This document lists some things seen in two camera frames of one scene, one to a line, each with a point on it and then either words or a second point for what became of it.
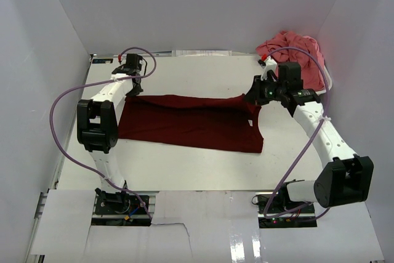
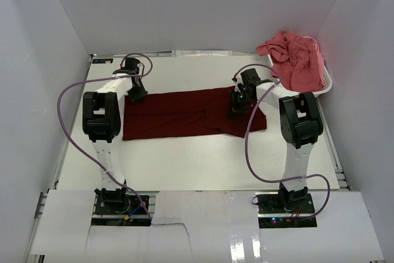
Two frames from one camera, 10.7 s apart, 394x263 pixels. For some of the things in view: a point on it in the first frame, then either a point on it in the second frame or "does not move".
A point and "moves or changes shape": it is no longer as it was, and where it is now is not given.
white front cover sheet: x=200 y=226 does not move
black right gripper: x=255 y=94 -> x=235 y=109
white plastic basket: x=329 y=82 does not move
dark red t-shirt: x=221 y=123 moves or changes shape
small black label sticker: x=102 y=60 does not move
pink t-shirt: x=311 y=75 does not move
